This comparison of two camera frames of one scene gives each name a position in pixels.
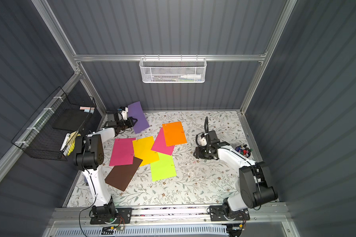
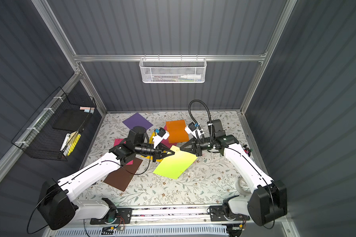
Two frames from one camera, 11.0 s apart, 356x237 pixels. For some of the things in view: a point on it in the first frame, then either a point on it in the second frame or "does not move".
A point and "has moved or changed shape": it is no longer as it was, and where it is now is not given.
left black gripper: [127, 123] → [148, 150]
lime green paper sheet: [164, 168] has moved or changed shape
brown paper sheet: [120, 175] does not move
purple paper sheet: [136, 111] has moved or changed shape
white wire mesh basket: [170, 70] does not move
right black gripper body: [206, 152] → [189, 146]
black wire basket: [50, 134] does not move
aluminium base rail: [271, 220] does not move
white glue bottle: [191, 77] does not move
